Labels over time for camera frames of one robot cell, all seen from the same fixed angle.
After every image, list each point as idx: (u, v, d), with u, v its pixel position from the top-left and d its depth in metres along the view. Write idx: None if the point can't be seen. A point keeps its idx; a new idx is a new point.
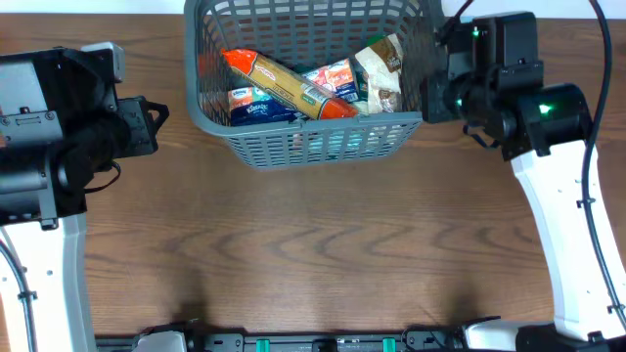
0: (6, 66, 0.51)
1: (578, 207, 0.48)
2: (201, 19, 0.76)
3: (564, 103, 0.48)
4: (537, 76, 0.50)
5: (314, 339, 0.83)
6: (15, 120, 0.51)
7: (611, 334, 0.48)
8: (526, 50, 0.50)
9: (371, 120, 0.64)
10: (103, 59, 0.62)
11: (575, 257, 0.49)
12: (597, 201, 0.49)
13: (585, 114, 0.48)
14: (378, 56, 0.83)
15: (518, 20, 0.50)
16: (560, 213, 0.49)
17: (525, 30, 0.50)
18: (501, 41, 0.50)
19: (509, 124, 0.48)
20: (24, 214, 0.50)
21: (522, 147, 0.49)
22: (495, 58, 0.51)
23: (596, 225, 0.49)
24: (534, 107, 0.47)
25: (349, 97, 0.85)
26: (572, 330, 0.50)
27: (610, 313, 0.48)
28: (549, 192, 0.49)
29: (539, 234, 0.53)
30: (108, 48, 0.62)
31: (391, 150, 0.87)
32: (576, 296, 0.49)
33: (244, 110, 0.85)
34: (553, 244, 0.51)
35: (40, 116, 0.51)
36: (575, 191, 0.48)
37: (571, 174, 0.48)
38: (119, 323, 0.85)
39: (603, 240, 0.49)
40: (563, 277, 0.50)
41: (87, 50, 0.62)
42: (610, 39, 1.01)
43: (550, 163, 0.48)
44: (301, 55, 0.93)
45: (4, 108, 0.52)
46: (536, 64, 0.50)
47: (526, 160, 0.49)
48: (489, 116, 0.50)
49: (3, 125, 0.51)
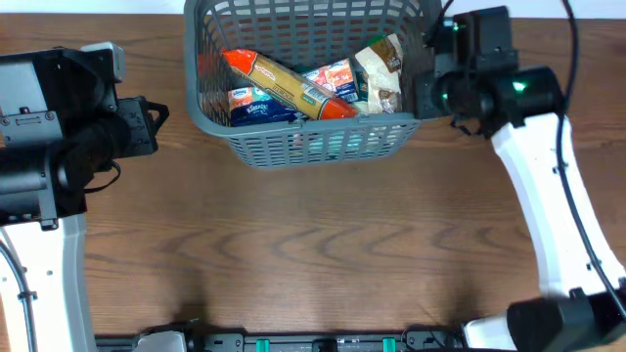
0: (6, 66, 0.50)
1: (554, 173, 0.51)
2: (201, 19, 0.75)
3: (537, 81, 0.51)
4: (513, 63, 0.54)
5: (314, 339, 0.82)
6: (15, 120, 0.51)
7: (592, 290, 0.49)
8: (502, 39, 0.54)
9: (371, 120, 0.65)
10: (103, 59, 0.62)
11: (552, 218, 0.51)
12: (570, 167, 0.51)
13: (557, 93, 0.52)
14: (378, 56, 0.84)
15: (492, 14, 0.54)
16: (538, 180, 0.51)
17: (495, 21, 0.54)
18: (477, 32, 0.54)
19: (487, 103, 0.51)
20: (24, 214, 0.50)
21: (501, 122, 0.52)
22: (472, 50, 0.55)
23: (572, 190, 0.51)
24: (510, 84, 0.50)
25: (349, 97, 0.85)
26: (555, 290, 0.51)
27: (589, 270, 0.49)
28: (526, 159, 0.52)
29: (521, 204, 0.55)
30: (108, 48, 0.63)
31: (391, 150, 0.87)
32: (556, 254, 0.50)
33: (243, 110, 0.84)
34: (533, 211, 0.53)
35: (40, 116, 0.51)
36: (550, 158, 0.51)
37: (545, 143, 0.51)
38: (118, 324, 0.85)
39: (580, 202, 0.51)
40: (545, 241, 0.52)
41: (87, 50, 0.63)
42: (607, 40, 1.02)
43: (525, 132, 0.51)
44: (301, 55, 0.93)
45: (4, 109, 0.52)
46: (511, 52, 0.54)
47: (504, 134, 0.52)
48: (469, 98, 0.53)
49: (3, 125, 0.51)
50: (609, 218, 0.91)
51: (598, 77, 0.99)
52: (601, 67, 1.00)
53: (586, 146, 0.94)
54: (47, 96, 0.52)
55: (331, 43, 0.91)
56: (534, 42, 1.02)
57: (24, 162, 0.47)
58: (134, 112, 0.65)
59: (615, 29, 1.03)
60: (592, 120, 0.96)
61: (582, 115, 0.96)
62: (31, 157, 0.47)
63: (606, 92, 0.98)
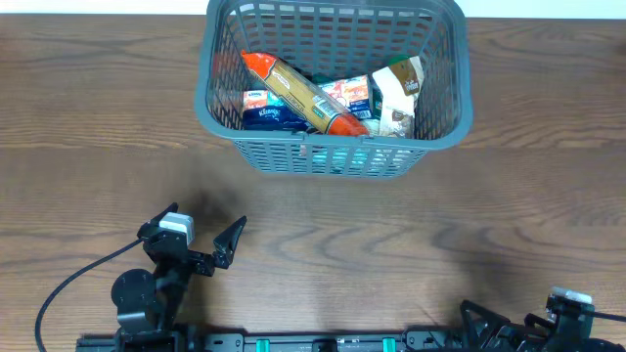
0: (129, 312, 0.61)
1: None
2: (225, 19, 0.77)
3: None
4: None
5: (314, 339, 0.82)
6: (121, 304, 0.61)
7: None
8: None
9: (377, 142, 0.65)
10: (200, 254, 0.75)
11: None
12: None
13: None
14: (396, 78, 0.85)
15: None
16: None
17: None
18: None
19: None
20: (138, 336, 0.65)
21: None
22: None
23: None
24: None
25: (362, 113, 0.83)
26: None
27: None
28: None
29: None
30: (182, 230, 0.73)
31: (397, 171, 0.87)
32: None
33: (255, 113, 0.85)
34: None
35: (147, 294, 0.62)
36: None
37: None
38: (115, 325, 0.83)
39: None
40: None
41: (168, 225, 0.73)
42: (608, 40, 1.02)
43: None
44: (322, 65, 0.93)
45: (123, 292, 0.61)
46: None
47: None
48: None
49: (119, 305, 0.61)
50: (609, 218, 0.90)
51: (598, 77, 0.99)
52: (600, 67, 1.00)
53: (586, 147, 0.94)
54: (189, 243, 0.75)
55: (351, 58, 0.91)
56: (533, 42, 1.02)
57: (136, 297, 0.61)
58: (218, 249, 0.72)
59: (613, 29, 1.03)
60: (592, 120, 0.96)
61: (581, 115, 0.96)
62: (144, 293, 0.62)
63: (605, 93, 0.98)
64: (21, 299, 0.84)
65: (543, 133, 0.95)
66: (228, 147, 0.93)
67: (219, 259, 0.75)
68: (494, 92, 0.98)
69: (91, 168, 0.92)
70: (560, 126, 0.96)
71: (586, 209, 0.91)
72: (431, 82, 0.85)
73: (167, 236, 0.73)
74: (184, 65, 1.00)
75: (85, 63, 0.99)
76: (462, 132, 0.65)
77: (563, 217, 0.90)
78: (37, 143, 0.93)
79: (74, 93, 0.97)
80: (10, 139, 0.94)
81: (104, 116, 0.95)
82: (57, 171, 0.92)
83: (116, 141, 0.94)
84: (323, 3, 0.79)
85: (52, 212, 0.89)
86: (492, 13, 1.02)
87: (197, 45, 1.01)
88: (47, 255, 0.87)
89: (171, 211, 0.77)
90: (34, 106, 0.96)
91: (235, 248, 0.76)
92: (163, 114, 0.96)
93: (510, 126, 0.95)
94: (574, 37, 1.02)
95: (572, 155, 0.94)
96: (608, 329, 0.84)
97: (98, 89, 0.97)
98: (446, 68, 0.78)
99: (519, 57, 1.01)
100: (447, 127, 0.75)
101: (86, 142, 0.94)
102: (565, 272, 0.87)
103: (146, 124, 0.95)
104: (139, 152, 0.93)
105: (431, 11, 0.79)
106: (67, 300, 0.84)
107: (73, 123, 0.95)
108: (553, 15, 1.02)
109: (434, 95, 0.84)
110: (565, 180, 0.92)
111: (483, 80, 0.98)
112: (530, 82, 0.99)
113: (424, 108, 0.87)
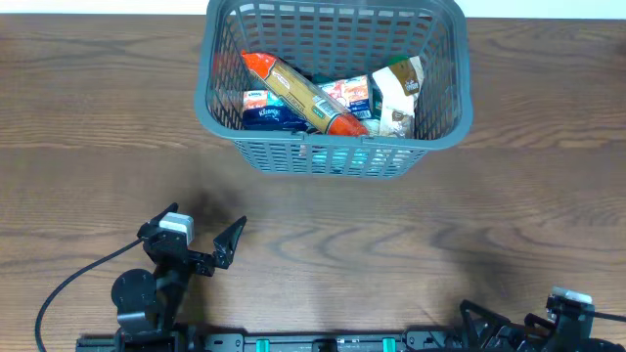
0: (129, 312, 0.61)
1: None
2: (225, 19, 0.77)
3: None
4: None
5: (314, 339, 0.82)
6: (121, 304, 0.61)
7: None
8: None
9: (377, 142, 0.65)
10: (200, 255, 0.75)
11: None
12: None
13: None
14: (396, 78, 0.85)
15: None
16: None
17: None
18: None
19: None
20: (138, 336, 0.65)
21: None
22: None
23: None
24: None
25: (362, 113, 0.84)
26: None
27: None
28: None
29: None
30: (182, 230, 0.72)
31: (397, 171, 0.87)
32: None
33: (255, 113, 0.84)
34: None
35: (147, 293, 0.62)
36: None
37: None
38: (115, 325, 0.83)
39: None
40: None
41: (168, 225, 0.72)
42: (607, 40, 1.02)
43: None
44: (322, 65, 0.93)
45: (123, 292, 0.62)
46: None
47: None
48: None
49: (119, 305, 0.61)
50: (609, 218, 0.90)
51: (598, 77, 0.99)
52: (600, 67, 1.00)
53: (586, 147, 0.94)
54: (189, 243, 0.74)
55: (351, 58, 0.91)
56: (533, 42, 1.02)
57: (136, 298, 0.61)
58: (218, 250, 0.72)
59: (613, 29, 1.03)
60: (592, 120, 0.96)
61: (581, 115, 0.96)
62: (144, 294, 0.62)
63: (605, 93, 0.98)
64: (21, 299, 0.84)
65: (543, 133, 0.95)
66: (228, 147, 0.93)
67: (218, 258, 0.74)
68: (494, 92, 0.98)
69: (91, 168, 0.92)
70: (560, 126, 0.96)
71: (586, 209, 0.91)
72: (432, 82, 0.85)
73: (168, 236, 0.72)
74: (184, 65, 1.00)
75: (85, 63, 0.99)
76: (462, 132, 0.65)
77: (563, 217, 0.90)
78: (37, 143, 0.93)
79: (74, 93, 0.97)
80: (10, 139, 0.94)
81: (104, 116, 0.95)
82: (57, 171, 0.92)
83: (116, 140, 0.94)
84: (323, 3, 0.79)
85: (52, 212, 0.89)
86: (492, 13, 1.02)
87: (197, 45, 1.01)
88: (46, 255, 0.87)
89: (171, 210, 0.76)
90: (34, 106, 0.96)
91: (235, 248, 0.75)
92: (163, 114, 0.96)
93: (510, 126, 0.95)
94: (575, 37, 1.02)
95: (572, 155, 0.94)
96: (608, 329, 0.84)
97: (98, 89, 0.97)
98: (446, 68, 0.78)
99: (519, 57, 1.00)
100: (447, 127, 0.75)
101: (85, 142, 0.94)
102: (565, 272, 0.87)
103: (146, 124, 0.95)
104: (139, 152, 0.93)
105: (431, 12, 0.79)
106: (67, 300, 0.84)
107: (73, 123, 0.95)
108: (552, 15, 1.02)
109: (434, 95, 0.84)
110: (564, 180, 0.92)
111: (483, 80, 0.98)
112: (530, 82, 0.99)
113: (424, 108, 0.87)
